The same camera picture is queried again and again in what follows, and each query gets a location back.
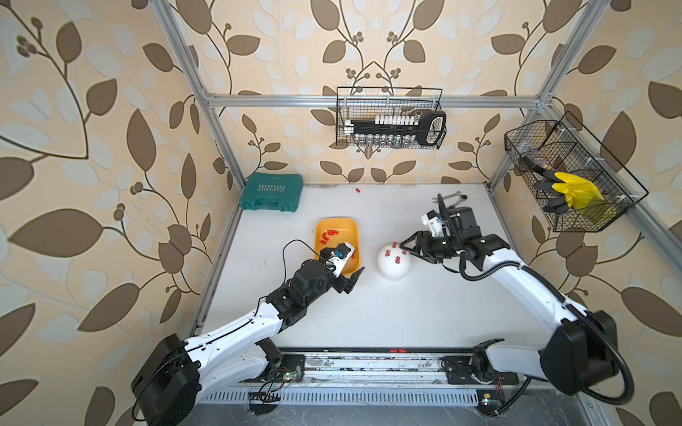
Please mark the yellow rubber glove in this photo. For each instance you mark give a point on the yellow rubber glove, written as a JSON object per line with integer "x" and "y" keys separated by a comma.
{"x": 579, "y": 193}

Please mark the black wire basket right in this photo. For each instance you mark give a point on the black wire basket right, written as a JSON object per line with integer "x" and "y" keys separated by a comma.
{"x": 567, "y": 145}

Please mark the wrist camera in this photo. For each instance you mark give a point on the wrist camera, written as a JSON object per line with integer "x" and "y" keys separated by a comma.
{"x": 436, "y": 224}
{"x": 339, "y": 259}

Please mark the silver combination wrench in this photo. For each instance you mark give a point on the silver combination wrench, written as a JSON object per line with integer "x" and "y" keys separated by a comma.
{"x": 453, "y": 195}

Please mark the green plastic tool case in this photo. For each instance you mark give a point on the green plastic tool case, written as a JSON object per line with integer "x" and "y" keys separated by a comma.
{"x": 272, "y": 192}

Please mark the black pliers in basket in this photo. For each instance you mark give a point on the black pliers in basket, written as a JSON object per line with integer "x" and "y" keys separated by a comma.
{"x": 552, "y": 191}

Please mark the socket set holder rail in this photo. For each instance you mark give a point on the socket set holder rail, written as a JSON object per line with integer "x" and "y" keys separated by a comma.
{"x": 420, "y": 131}

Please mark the white dome with screws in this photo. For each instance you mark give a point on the white dome with screws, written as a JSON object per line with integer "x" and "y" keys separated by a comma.
{"x": 387, "y": 267}

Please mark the green handled ratchet wrench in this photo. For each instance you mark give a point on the green handled ratchet wrench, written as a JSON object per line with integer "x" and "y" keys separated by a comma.
{"x": 460, "y": 199}

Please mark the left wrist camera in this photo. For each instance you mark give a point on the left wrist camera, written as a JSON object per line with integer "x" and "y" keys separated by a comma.
{"x": 339, "y": 259}

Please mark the yellow plastic tray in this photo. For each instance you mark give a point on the yellow plastic tray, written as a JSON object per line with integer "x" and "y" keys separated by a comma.
{"x": 348, "y": 232}

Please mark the black wire basket back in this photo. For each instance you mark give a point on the black wire basket back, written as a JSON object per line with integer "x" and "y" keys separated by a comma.
{"x": 365, "y": 102}

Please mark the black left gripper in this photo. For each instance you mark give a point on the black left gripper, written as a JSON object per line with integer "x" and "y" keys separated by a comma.
{"x": 341, "y": 277}

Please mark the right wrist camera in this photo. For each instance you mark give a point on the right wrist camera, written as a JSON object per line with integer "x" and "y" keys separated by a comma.
{"x": 436, "y": 224}

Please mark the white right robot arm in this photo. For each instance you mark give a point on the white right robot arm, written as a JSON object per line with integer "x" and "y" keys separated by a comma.
{"x": 580, "y": 353}

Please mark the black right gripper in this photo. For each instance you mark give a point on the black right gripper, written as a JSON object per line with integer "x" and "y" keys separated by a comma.
{"x": 425, "y": 245}

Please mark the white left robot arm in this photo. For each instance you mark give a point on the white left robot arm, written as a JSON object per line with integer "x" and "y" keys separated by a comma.
{"x": 178, "y": 373}

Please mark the black wire basket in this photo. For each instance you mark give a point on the black wire basket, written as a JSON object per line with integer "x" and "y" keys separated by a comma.
{"x": 567, "y": 145}
{"x": 365, "y": 102}

